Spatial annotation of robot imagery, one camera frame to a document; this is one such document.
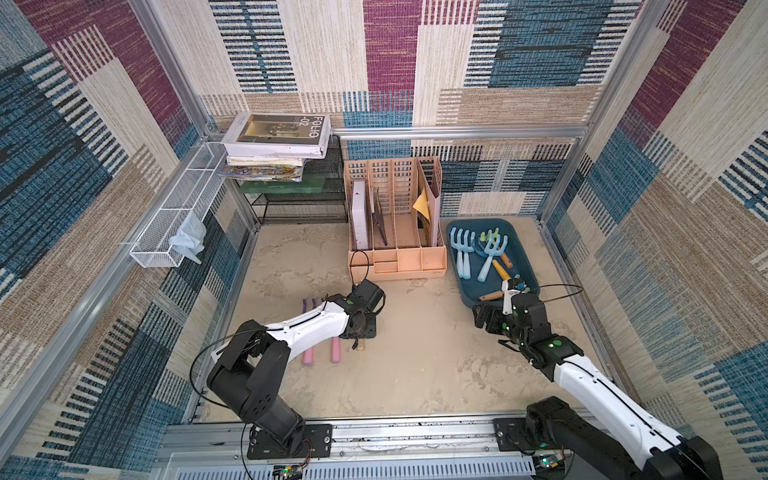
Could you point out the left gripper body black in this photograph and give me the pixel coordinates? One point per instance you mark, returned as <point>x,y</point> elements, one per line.
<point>369,327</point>

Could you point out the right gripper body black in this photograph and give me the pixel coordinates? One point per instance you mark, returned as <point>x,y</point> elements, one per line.
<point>494,318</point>

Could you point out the teal plastic storage box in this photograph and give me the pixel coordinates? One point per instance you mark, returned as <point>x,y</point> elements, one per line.
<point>486,279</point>

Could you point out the purple rake pink handle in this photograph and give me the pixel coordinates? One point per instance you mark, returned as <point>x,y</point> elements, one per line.
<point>308,355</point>
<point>336,350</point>

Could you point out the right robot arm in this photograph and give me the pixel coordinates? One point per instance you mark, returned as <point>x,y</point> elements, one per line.
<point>629,442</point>

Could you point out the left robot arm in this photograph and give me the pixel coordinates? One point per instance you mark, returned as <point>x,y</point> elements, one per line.
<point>249,367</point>

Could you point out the large light blue rake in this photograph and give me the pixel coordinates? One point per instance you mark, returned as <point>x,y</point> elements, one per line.
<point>493,255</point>

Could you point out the dark navy notebook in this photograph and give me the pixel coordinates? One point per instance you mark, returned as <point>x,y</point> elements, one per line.
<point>378,216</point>

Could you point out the white grey book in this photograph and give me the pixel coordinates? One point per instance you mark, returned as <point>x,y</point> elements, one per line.
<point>359,215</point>

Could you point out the pink plastic desk organizer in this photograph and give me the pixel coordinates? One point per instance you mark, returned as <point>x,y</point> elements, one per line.
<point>408,254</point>

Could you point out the yellow paper folder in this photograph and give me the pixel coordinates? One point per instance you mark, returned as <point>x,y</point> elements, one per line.
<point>421,206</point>

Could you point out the black mesh shelf rack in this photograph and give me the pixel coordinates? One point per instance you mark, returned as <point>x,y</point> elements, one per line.
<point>318,198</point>

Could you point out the green folder on shelf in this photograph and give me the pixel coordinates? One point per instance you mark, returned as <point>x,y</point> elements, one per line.
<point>310,184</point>

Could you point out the stack of magazines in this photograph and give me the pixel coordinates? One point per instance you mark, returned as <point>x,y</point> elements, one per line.
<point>267,169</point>

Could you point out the white folio book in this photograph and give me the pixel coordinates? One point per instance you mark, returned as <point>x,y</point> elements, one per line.
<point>278,135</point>

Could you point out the crumpled plastic bag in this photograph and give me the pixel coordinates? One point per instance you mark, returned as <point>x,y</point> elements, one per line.
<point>189,238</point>

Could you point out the lime cultivator wooden handle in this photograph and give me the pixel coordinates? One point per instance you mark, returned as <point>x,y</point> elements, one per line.
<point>498,295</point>

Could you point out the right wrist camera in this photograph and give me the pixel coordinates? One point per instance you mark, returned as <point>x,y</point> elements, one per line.
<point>509,291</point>

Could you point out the light blue fork white handle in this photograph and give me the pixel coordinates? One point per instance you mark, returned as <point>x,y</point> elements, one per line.
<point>462,241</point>

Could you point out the lime fork wooden handle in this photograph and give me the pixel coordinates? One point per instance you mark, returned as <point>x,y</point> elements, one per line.
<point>493,245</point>

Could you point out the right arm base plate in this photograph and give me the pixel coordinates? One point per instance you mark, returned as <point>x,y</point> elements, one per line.
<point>511,435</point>

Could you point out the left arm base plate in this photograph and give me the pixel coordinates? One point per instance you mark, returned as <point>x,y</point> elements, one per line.
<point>312,441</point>

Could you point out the white wire wall basket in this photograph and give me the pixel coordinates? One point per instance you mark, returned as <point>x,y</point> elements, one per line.
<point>192,192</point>

